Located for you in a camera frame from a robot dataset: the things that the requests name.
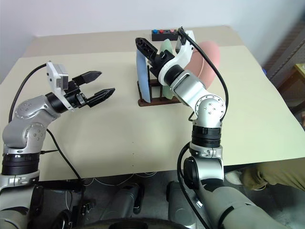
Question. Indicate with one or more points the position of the person in tan trousers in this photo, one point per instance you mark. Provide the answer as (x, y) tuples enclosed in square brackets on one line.
[(274, 176)]

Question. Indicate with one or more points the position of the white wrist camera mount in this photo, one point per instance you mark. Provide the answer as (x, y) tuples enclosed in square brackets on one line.
[(183, 53), (51, 74)]

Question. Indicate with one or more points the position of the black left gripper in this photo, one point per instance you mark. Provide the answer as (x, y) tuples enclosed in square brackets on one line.
[(72, 96)]

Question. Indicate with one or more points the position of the wooden side table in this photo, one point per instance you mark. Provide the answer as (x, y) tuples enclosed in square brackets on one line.
[(297, 83)]

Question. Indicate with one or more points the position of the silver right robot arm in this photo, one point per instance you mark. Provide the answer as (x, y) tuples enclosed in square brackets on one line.
[(209, 107)]

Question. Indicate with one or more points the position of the light blue plate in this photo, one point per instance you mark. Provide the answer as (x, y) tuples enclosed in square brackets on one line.
[(143, 78)]

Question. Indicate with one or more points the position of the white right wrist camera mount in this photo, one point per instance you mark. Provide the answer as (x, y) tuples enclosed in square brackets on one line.
[(183, 53)]

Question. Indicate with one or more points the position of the grey rounded housing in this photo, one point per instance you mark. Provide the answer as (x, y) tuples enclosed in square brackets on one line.
[(126, 202), (178, 205)]

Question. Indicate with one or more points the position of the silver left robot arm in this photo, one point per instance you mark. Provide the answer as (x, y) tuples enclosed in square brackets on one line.
[(26, 133)]

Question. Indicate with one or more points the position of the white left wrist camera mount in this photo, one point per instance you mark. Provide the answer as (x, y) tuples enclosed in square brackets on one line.
[(51, 74)]

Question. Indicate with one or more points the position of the pale green plate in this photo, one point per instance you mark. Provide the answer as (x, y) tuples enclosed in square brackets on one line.
[(166, 45)]

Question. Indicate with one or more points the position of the pink red plate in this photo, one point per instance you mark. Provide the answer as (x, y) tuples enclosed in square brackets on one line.
[(210, 51)]

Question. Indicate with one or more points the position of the black box with coloured buttons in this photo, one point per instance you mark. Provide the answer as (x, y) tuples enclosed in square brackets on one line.
[(164, 37)]

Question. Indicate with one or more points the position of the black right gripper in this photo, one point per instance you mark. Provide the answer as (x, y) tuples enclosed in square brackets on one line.
[(164, 58)]

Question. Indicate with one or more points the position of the dark wooden dish rack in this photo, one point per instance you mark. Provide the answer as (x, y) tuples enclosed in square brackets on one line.
[(157, 102)]

